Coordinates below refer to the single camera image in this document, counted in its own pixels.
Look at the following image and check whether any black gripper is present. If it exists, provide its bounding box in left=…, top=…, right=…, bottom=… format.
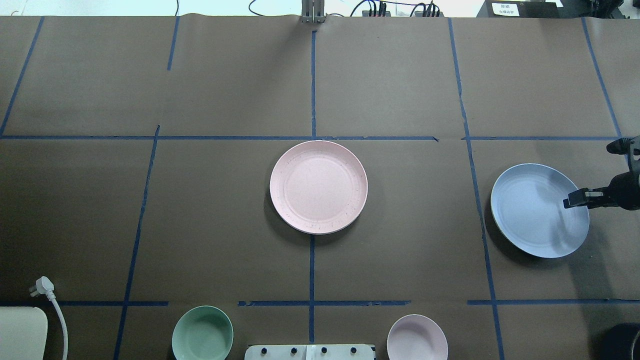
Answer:
left=563, top=171, right=640, bottom=211

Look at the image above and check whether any blue plate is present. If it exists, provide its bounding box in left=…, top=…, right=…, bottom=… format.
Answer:
left=490, top=162, right=590, bottom=259

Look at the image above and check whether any pink plate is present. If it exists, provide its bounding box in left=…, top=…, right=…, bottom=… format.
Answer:
left=269, top=140, right=369, bottom=235

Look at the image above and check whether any dark blue saucepan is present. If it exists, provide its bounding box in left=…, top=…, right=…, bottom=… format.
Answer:
left=599, top=322, right=640, bottom=360

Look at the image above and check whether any black box with label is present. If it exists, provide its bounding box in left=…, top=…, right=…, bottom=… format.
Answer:
left=476, top=0, right=560, bottom=19

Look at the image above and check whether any pink bowl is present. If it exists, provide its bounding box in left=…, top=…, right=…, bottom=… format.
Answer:
left=386, top=314, right=449, bottom=360

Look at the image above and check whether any white pole with base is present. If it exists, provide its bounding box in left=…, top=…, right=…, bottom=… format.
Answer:
left=244, top=343, right=377, bottom=360

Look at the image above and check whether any green bowl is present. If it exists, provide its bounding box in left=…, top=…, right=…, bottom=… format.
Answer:
left=171, top=305, right=234, bottom=360

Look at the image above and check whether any cream toaster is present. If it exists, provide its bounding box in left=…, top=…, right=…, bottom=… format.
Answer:
left=0, top=306, right=48, bottom=360

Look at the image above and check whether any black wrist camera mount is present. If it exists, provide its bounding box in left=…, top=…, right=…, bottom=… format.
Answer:
left=606, top=136, right=640, bottom=160

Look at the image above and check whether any aluminium frame post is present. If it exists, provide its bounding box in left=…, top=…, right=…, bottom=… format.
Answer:
left=301, top=0, right=326, bottom=24

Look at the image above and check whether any white power plug cable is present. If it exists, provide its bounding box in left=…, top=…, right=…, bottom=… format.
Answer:
left=29, top=276, right=69, bottom=360

